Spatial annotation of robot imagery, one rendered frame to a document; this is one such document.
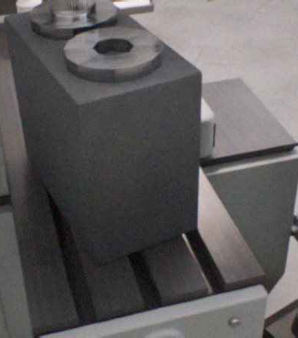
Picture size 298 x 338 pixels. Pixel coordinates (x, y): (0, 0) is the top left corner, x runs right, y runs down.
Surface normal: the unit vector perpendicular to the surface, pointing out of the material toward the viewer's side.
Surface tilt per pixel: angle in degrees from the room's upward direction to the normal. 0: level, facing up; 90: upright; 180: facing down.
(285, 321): 1
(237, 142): 0
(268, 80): 0
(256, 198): 90
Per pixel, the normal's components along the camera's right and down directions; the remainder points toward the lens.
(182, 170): 0.45, 0.52
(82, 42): -0.03, -0.80
